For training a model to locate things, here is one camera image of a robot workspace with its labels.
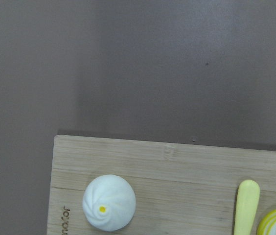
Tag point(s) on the bamboo cutting board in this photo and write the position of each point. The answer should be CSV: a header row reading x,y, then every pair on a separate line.
x,y
180,189

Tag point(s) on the yellow plastic knife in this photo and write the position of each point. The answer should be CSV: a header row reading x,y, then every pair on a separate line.
x,y
246,206

